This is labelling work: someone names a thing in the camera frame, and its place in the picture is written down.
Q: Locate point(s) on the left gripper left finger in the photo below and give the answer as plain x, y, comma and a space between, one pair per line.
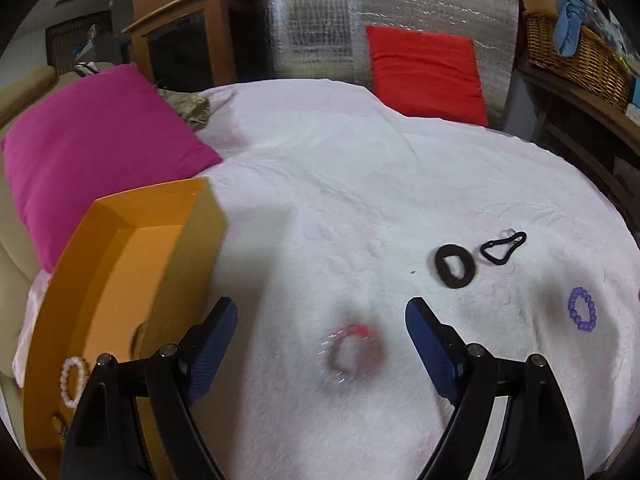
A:
106, 439

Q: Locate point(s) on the wooden cabinet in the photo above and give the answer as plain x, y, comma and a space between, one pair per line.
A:
194, 45

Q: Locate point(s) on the small red pillow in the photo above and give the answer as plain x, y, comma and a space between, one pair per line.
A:
426, 74

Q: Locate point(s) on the silver foil insulation sheet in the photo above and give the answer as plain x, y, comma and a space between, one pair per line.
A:
328, 38

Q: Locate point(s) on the patterned beige cloth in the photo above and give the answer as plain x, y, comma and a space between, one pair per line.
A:
192, 108

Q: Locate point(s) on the wicker basket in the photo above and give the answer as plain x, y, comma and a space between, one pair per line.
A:
593, 66

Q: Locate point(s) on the magenta pillow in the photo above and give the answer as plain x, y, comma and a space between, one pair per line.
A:
101, 135

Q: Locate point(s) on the thin black hair elastic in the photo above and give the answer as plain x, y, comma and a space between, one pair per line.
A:
498, 252

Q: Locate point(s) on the orange cardboard box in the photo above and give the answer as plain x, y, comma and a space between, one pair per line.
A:
134, 276

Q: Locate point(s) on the white pink floral blanket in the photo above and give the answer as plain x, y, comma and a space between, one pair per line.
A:
339, 211

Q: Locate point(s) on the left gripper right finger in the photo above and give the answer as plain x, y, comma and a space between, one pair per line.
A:
537, 438

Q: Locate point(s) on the blue cloth in basket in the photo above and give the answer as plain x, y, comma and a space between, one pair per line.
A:
571, 15

